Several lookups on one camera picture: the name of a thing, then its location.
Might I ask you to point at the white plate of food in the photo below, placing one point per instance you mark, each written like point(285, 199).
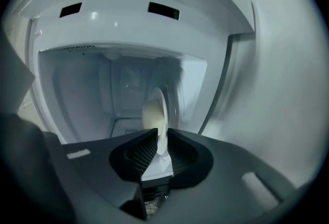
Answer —
point(162, 146)

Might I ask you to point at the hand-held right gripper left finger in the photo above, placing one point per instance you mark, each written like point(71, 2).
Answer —
point(102, 166)

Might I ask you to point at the pale round bun food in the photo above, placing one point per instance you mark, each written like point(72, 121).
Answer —
point(152, 115)

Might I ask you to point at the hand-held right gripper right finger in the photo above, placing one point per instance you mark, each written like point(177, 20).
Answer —
point(221, 171)

